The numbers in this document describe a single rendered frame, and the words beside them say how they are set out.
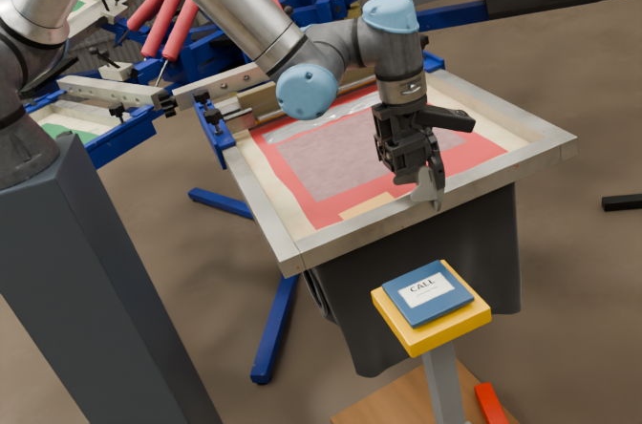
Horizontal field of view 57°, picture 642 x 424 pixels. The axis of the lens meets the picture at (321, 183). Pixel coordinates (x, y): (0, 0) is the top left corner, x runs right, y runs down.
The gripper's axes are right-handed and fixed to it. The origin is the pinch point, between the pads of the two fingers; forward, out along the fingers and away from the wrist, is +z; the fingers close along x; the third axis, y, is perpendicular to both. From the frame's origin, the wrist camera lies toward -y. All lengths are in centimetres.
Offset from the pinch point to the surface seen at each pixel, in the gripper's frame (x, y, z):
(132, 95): -95, 45, -5
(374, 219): 1.1, 11.5, -1.0
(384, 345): -8.8, 12.7, 38.6
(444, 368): 21.0, 12.1, 15.8
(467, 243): -7.6, -9.5, 20.2
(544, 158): 1.7, -21.8, 0.5
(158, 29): -130, 31, -13
